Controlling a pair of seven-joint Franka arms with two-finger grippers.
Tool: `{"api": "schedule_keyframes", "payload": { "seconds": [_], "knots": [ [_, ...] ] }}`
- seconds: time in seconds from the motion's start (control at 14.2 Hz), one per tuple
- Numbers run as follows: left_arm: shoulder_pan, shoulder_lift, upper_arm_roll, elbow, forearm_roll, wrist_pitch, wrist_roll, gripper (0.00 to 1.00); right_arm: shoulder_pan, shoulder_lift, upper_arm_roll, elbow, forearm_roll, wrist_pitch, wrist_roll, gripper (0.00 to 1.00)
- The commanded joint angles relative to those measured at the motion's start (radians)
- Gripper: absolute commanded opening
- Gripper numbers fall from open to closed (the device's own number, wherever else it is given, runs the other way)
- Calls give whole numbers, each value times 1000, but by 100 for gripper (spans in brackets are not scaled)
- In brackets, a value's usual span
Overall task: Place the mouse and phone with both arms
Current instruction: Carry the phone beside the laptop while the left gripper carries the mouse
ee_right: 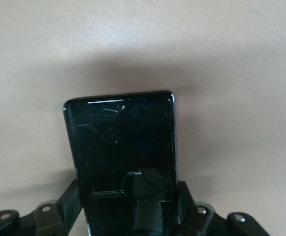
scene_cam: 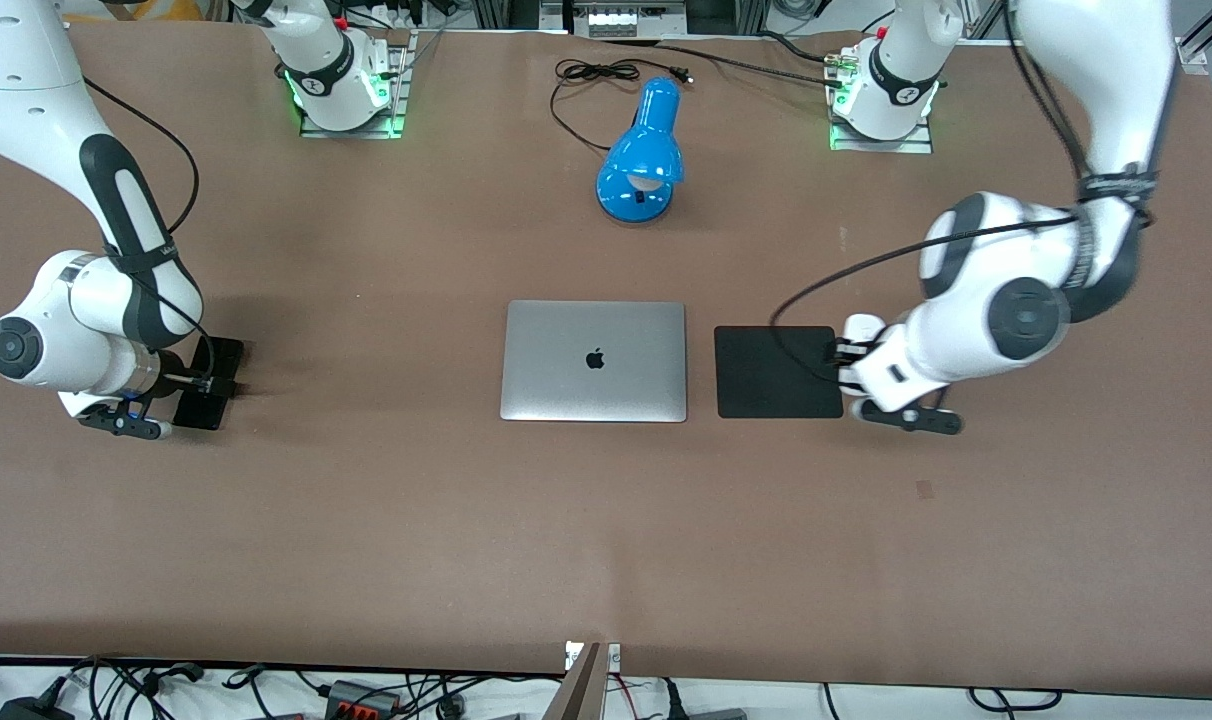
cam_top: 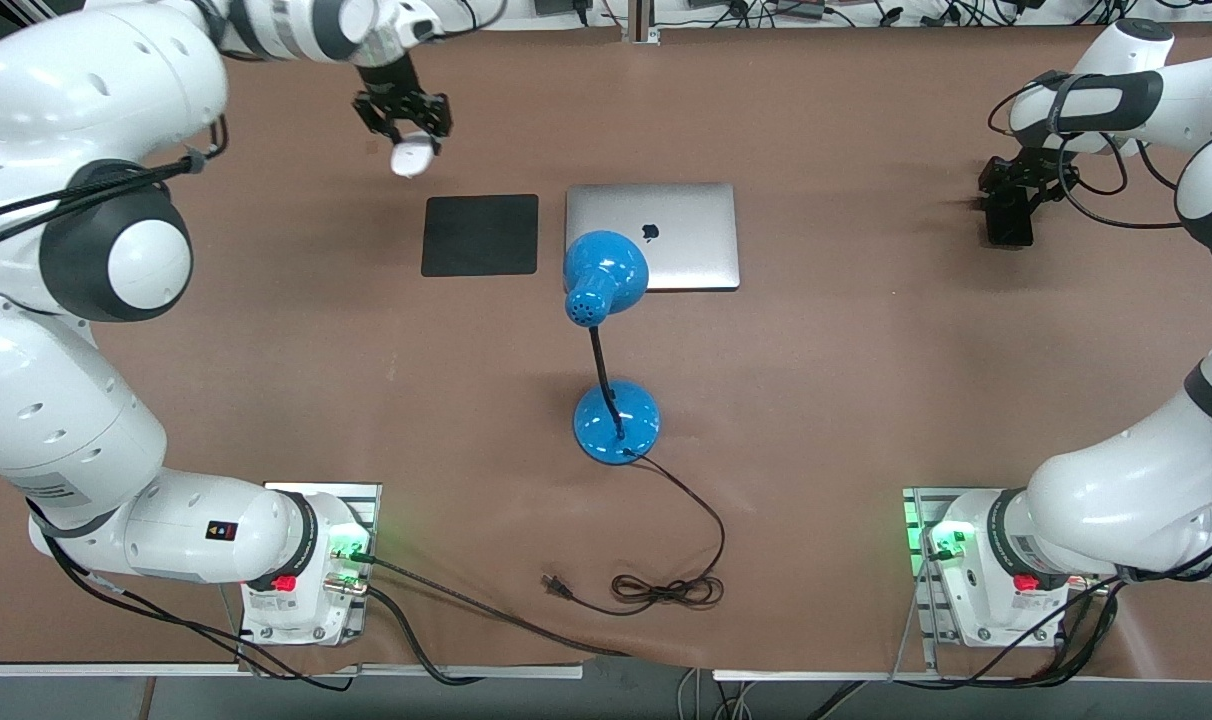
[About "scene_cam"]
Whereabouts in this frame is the black smartphone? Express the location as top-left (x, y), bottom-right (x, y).
top-left (171, 336), bottom-right (246, 432)

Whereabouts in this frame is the black mouse pad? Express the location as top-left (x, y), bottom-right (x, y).
top-left (714, 325), bottom-right (846, 420)

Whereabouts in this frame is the silver closed laptop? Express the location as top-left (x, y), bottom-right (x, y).
top-left (500, 300), bottom-right (688, 423)

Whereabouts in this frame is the blue desk lamp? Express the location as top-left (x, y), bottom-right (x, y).
top-left (595, 77), bottom-right (686, 224)

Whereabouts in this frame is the black power adapter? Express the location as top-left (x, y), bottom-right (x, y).
top-left (0, 690), bottom-right (77, 720)

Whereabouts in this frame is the black box with orange connectors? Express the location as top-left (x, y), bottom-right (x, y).
top-left (323, 679), bottom-right (405, 720)

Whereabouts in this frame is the yellow object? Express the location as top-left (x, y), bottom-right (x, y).
top-left (131, 0), bottom-right (233, 23)

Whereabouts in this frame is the white power strip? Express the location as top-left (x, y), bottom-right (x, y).
top-left (586, 0), bottom-right (689, 39)

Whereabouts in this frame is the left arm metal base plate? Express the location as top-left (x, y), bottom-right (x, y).
top-left (827, 48), bottom-right (935, 154)

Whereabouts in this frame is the black cable bundle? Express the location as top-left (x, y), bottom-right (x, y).
top-left (66, 655), bottom-right (312, 720)

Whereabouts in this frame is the thick black base cable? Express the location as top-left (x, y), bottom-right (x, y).
top-left (606, 36), bottom-right (849, 93)

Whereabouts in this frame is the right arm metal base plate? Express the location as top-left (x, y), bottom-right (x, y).
top-left (298, 28), bottom-right (413, 140)

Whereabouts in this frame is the white stand bracket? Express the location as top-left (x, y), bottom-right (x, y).
top-left (565, 641), bottom-right (623, 672)

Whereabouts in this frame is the black lamp power cord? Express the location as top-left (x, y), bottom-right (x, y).
top-left (550, 58), bottom-right (694, 153)

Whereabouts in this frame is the grey camera stand post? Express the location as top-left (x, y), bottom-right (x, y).
top-left (560, 643), bottom-right (607, 720)

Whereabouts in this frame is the aluminium frame strut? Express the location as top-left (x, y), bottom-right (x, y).
top-left (1174, 0), bottom-right (1212, 77)

